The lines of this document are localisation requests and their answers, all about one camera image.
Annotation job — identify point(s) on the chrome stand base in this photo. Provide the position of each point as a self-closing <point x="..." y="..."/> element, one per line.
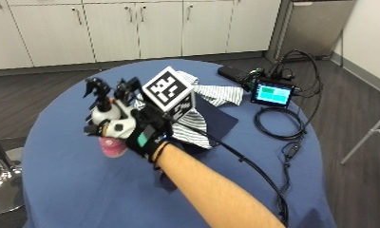
<point x="2" y="180"/>

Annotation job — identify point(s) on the navy blue cloth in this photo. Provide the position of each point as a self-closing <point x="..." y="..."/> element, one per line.
<point x="218" y="122"/>

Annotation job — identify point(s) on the black flat box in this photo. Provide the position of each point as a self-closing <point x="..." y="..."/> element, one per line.
<point x="234" y="74"/>

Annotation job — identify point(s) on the white navy striped cloth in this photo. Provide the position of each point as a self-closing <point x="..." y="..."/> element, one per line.
<point x="218" y="94"/>

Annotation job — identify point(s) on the small monitor with teal screen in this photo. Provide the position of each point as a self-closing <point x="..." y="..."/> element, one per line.
<point x="273" y="94"/>

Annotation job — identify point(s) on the white cabinet row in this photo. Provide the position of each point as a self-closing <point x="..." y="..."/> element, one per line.
<point x="114" y="28"/>

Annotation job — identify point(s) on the white marker cube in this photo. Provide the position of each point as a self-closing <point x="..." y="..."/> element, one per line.
<point x="167" y="88"/>

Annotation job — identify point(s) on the blue tablecloth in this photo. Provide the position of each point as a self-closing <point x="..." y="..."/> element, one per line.
<point x="93" y="183"/>

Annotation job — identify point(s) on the grey metal chair leg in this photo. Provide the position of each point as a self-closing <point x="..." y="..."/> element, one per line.
<point x="367" y="136"/>

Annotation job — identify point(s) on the black wrist band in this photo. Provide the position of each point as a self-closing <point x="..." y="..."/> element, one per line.
<point x="158" y="153"/>

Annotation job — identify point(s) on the stainless steel bin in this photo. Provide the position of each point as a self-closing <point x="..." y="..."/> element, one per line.
<point x="312" y="28"/>

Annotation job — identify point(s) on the pink cup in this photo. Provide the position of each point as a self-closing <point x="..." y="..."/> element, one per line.
<point x="113" y="148"/>

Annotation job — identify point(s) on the green circuit board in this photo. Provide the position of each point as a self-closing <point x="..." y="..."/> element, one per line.
<point x="255" y="77"/>

